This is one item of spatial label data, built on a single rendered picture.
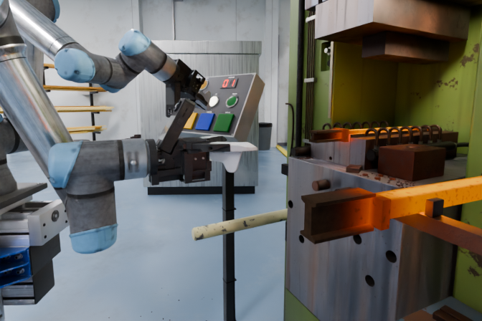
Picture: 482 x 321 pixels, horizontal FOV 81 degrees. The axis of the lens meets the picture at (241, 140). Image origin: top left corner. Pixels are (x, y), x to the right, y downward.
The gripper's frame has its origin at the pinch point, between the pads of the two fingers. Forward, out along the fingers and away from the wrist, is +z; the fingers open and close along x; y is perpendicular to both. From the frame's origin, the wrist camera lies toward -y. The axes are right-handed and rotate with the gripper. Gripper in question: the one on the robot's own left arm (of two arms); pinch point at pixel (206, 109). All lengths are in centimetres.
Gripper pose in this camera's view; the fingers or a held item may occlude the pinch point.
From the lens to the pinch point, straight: 101.4
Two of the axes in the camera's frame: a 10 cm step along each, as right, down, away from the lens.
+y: 3.1, -9.1, 2.8
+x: -7.9, -0.8, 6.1
